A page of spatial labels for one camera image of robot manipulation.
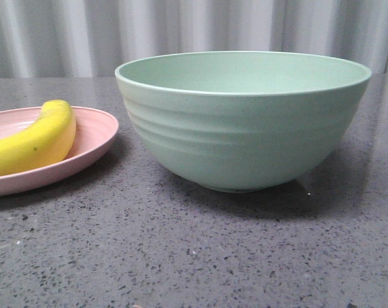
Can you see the yellow banana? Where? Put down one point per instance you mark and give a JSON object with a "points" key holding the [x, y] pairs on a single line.
{"points": [[46, 141]]}

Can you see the green ribbed bowl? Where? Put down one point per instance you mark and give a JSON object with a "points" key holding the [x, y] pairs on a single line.
{"points": [[239, 121]]}

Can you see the pink plate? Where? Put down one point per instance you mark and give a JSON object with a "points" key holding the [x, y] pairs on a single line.
{"points": [[95, 133]]}

